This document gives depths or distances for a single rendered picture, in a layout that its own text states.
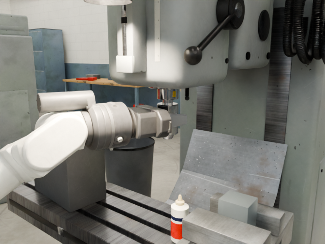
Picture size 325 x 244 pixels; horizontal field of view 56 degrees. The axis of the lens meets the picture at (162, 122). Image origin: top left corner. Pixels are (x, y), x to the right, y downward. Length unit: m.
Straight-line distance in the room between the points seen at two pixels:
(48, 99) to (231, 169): 0.63
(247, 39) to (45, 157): 0.47
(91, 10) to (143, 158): 5.33
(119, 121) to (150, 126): 0.07
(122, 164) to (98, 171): 1.69
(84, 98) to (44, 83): 7.33
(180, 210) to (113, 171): 1.97
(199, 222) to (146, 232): 0.21
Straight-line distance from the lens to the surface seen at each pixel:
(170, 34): 0.54
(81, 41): 7.76
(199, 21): 0.56
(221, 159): 1.00
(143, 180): 2.67
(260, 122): 0.96
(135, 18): 0.55
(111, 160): 2.60
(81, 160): 0.84
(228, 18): 0.59
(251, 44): 0.72
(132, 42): 0.54
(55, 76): 7.97
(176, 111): 0.65
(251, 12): 0.72
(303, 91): 0.92
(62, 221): 0.87
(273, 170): 0.94
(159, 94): 0.64
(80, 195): 0.88
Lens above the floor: 1.37
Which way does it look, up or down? 12 degrees down
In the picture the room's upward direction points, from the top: straight up
